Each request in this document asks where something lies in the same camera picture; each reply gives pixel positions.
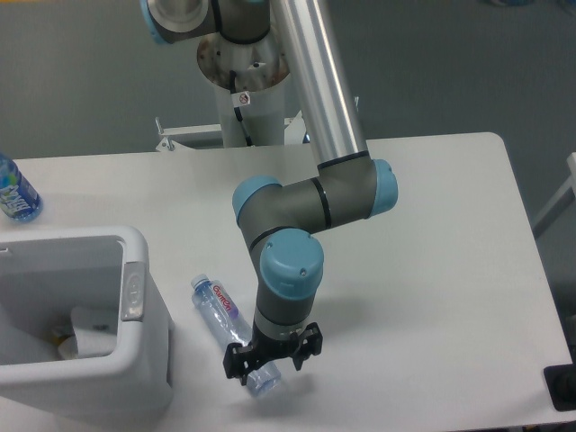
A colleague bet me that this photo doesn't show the black clamp at table edge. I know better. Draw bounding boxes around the black clamp at table edge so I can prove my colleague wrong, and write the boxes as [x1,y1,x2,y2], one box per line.
[544,364,575,412]

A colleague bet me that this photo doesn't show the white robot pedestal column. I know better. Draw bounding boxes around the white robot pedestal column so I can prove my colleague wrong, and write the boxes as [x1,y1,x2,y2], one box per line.
[197,30,290,148]

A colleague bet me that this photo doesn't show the clear plastic bottle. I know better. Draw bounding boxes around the clear plastic bottle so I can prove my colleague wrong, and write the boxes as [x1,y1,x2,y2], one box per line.
[191,274,281,397]

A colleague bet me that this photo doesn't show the white plastic wrapper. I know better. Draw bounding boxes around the white plastic wrapper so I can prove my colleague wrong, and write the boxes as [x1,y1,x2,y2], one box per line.
[71,306,118,358]

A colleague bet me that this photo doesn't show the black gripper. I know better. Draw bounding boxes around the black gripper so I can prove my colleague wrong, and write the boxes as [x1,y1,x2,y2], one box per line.
[223,322,323,386]

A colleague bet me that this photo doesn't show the white trash can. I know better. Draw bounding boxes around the white trash can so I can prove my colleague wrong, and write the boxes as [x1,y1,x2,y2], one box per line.
[1,226,174,417]

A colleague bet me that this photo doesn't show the white metal frame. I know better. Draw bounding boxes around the white metal frame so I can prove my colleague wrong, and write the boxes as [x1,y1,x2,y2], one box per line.
[155,117,223,152]
[284,111,310,145]

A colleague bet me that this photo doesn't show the crumpled paper trash in can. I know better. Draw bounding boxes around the crumpled paper trash in can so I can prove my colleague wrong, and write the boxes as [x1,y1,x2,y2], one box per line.
[51,325,78,360]

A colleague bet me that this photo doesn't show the blue labelled water bottle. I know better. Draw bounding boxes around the blue labelled water bottle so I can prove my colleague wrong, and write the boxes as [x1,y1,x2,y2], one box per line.
[1,154,42,222]

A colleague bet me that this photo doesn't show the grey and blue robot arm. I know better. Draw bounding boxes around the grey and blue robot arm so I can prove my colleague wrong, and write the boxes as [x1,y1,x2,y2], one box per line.
[140,1,398,383]

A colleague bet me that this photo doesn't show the black cable on pedestal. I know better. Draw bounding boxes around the black cable on pedestal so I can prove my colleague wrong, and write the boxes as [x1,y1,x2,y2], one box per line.
[229,69,254,147]

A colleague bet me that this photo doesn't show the white metal frame left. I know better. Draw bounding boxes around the white metal frame left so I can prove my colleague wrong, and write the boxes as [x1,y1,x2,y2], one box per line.
[155,117,223,152]

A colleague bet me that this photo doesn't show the white metal frame right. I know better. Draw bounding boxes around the white metal frame right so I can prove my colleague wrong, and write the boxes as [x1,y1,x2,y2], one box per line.
[284,111,310,145]

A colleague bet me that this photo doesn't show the white furniture leg right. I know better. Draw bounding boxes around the white furniture leg right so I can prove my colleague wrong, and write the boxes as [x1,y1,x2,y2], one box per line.
[532,152,575,239]

